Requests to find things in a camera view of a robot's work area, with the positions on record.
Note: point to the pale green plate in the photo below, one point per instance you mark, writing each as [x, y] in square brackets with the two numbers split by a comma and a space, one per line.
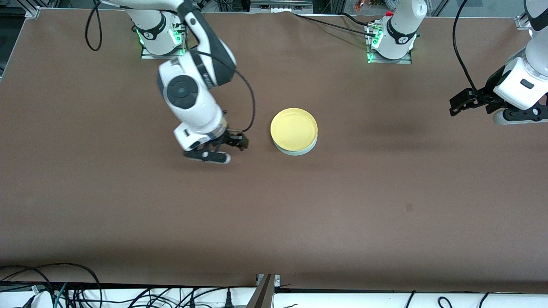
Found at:
[299, 153]

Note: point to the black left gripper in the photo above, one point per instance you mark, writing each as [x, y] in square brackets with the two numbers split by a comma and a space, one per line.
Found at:
[486, 91]

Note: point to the black plug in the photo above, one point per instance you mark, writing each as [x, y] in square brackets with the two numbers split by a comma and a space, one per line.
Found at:
[229, 299]

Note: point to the colourful background objects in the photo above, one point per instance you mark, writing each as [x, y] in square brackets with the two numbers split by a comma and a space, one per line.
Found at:
[364, 5]

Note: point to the aluminium profile post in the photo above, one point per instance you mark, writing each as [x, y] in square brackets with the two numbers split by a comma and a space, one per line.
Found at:
[263, 295]

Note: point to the yellow plate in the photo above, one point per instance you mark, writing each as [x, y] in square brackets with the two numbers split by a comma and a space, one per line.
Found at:
[294, 128]

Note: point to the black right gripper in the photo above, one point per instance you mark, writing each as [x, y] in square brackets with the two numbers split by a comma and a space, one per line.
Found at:
[229, 138]

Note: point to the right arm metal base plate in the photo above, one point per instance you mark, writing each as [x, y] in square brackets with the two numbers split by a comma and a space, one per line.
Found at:
[171, 56]

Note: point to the aluminium frame rail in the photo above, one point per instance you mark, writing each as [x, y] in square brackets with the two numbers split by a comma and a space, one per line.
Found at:
[278, 6]

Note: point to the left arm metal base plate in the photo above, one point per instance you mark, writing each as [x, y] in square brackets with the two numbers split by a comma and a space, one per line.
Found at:
[404, 61]

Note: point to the brown table cover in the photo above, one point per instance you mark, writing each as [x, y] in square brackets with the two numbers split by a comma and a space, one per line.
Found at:
[274, 222]

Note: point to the aluminium corner bracket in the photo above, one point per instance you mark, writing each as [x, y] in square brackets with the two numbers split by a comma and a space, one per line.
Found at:
[523, 23]
[32, 13]

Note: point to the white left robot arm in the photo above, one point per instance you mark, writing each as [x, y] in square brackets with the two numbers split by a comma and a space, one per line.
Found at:
[402, 25]

